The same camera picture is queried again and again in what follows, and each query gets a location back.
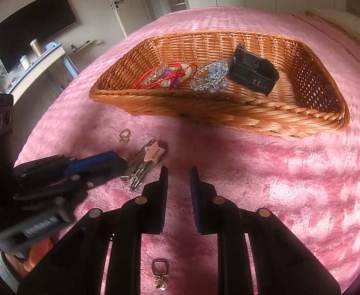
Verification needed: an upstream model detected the purple spiral hair tie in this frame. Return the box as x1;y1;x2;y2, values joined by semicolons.
164;70;180;89

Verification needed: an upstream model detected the small wooden wall shelf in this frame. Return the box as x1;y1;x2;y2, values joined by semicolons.
71;39;102;53

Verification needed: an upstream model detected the pale blue crystal bracelet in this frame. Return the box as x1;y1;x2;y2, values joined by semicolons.
206;59;230;79

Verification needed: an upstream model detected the white door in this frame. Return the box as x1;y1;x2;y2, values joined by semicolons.
100;0;154;37

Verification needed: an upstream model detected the red cord bracelet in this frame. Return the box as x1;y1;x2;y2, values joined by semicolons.
133;63;199;90

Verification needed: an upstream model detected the clear bead bracelet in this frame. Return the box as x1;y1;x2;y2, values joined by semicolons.
190;68;227;93

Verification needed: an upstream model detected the person's left hand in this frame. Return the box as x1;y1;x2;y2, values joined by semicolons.
23;236;55;272

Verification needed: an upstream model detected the pink star hair clip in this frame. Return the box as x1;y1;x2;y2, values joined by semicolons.
134;140;167;173

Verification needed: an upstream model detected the white desk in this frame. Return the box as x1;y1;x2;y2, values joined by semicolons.
5;45;81;111

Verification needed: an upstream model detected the steel thermos bottle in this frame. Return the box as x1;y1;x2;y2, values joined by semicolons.
29;39;43;58

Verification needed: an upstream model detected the cream bead bracelet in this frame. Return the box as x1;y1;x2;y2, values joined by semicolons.
167;63;196;84

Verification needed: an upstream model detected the silver square clasp pendant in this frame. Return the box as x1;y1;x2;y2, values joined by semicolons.
151;259;168;291

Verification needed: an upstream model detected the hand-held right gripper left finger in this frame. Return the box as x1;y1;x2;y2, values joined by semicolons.
17;166;169;295

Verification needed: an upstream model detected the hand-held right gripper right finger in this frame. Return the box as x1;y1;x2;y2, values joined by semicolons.
189;165;342;295

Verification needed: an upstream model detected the small gold ring charm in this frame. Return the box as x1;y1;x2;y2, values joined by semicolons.
118;129;132;146

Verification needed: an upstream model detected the black television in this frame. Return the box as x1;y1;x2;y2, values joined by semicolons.
0;0;78;74

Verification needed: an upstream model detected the black wrist watch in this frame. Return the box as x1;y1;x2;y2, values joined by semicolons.
229;44;280;96

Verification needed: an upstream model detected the woven wicker basket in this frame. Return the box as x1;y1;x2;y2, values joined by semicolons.
89;31;351;140

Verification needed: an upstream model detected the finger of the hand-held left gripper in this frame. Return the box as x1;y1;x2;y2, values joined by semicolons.
13;151;128;186
14;175;95;203

